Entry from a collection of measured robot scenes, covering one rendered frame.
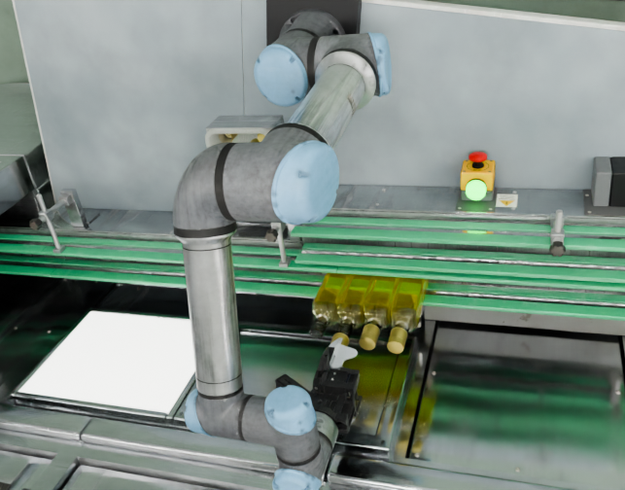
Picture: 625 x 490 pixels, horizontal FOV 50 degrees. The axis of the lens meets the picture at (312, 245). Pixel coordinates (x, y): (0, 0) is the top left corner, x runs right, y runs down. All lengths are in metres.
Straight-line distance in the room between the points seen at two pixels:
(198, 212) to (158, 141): 0.85
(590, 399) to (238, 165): 0.92
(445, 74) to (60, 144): 1.07
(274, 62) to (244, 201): 0.43
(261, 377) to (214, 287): 0.54
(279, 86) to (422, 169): 0.45
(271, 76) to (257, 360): 0.66
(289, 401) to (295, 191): 0.34
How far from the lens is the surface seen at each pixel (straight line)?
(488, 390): 1.52
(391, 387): 1.47
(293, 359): 1.57
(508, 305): 1.54
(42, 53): 1.91
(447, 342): 1.63
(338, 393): 1.27
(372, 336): 1.38
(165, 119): 1.78
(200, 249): 1.02
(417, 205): 1.54
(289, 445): 1.09
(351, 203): 1.57
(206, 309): 1.05
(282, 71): 1.31
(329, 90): 1.14
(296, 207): 0.92
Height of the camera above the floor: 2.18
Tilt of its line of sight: 53 degrees down
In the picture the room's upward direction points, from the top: 152 degrees counter-clockwise
